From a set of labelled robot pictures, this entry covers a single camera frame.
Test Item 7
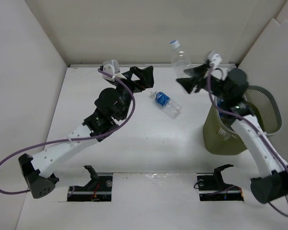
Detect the clear white cap bottle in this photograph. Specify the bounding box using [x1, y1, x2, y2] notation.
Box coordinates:
[169, 40, 193, 78]

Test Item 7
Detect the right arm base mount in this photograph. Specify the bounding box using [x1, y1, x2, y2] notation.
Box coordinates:
[193, 164, 244, 202]

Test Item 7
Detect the green mesh waste bin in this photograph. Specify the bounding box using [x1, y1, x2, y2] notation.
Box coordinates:
[203, 86, 282, 156]

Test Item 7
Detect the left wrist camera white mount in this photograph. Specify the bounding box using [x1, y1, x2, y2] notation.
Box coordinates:
[98, 59, 126, 82]

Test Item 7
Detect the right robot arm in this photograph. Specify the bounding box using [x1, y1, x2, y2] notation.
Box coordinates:
[176, 64, 288, 204]

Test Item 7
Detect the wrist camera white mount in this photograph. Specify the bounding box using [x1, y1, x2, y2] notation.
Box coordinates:
[207, 51, 222, 70]
[98, 59, 126, 82]

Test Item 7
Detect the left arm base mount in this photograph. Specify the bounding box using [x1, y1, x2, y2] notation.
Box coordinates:
[67, 165, 113, 202]

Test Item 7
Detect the blue label bottle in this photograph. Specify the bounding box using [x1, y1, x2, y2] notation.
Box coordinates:
[150, 91, 182, 119]
[217, 98, 227, 119]

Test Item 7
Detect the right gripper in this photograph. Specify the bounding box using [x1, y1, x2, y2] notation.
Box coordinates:
[176, 63, 230, 102]

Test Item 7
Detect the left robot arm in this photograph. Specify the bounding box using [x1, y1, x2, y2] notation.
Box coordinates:
[18, 64, 154, 199]

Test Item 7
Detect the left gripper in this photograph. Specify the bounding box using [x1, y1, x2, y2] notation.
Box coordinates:
[110, 66, 153, 121]

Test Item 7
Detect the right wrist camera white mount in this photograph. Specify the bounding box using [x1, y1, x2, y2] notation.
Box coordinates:
[207, 51, 222, 70]

